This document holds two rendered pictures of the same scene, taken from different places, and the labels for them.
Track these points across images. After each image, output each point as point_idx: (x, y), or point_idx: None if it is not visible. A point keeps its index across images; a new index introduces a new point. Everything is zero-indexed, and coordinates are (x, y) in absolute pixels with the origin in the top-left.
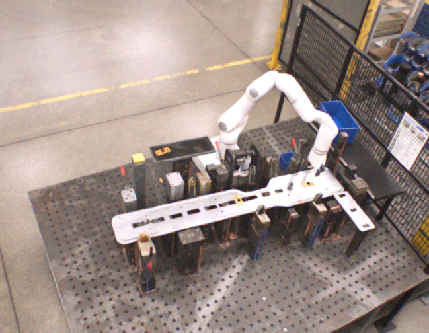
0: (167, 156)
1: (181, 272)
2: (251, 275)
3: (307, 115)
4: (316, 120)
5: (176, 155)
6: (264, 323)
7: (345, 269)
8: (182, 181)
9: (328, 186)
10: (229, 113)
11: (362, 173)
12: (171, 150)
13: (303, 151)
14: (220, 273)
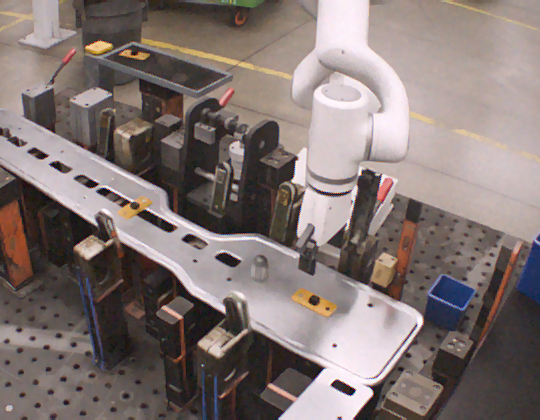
0: (124, 62)
1: None
2: (54, 370)
3: (319, 39)
4: (368, 85)
5: (136, 67)
6: None
7: None
8: (90, 103)
9: (350, 347)
10: (308, 55)
11: (479, 390)
12: (144, 60)
13: (366, 211)
14: (32, 321)
